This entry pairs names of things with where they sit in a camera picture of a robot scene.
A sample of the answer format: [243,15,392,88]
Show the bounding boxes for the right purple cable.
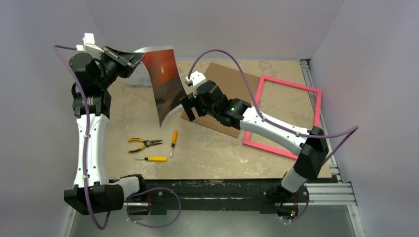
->
[186,49,360,224]

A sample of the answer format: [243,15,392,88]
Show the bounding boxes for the clear plastic organizer box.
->
[126,64,152,88]

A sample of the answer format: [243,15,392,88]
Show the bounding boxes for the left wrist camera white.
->
[76,33,104,59]

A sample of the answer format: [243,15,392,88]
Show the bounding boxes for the purple cable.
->
[53,44,181,230]
[186,49,360,224]

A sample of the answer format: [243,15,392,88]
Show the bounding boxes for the yellow screwdriver small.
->
[169,130,178,157]

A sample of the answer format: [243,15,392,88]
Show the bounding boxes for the yellow handled pliers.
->
[127,138,163,154]

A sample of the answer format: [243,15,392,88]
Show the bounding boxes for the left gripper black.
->
[96,46,145,89]

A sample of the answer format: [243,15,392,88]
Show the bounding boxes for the pink photo frame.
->
[243,75,320,160]

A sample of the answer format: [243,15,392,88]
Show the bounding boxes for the red sunset photo print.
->
[135,45,186,127]

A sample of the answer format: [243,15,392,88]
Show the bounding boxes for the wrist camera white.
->
[76,33,104,59]
[185,71,207,97]

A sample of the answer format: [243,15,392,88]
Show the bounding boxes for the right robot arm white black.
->
[181,78,329,201]

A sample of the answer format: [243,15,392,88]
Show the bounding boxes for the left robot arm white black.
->
[64,46,147,215]

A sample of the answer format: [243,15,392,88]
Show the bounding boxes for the aluminium rail frame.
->
[67,59,366,237]

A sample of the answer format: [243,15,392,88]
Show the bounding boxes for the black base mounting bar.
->
[125,178,309,220]

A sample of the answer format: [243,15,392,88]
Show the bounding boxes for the yellow screwdriver near front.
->
[135,157,167,162]

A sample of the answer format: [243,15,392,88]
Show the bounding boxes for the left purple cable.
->
[53,44,181,230]

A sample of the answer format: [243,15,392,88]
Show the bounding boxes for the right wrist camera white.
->
[185,71,207,97]

